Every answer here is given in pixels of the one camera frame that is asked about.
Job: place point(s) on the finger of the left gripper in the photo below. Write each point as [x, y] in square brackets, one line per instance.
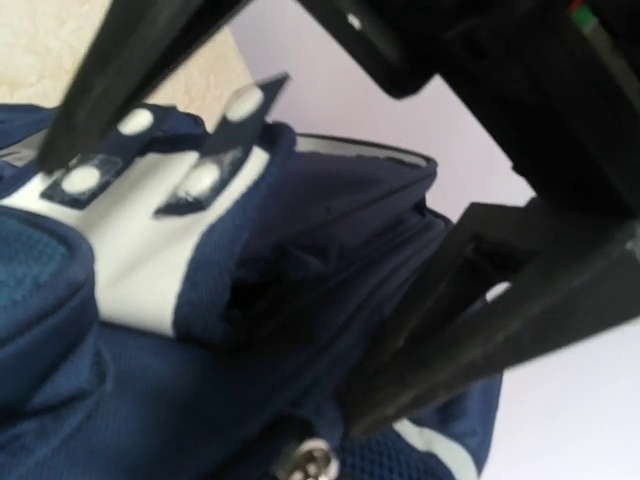
[507, 285]
[138, 45]

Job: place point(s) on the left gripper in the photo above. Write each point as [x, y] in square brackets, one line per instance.
[525, 70]

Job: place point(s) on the navy blue backpack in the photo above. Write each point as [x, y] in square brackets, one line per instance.
[183, 303]

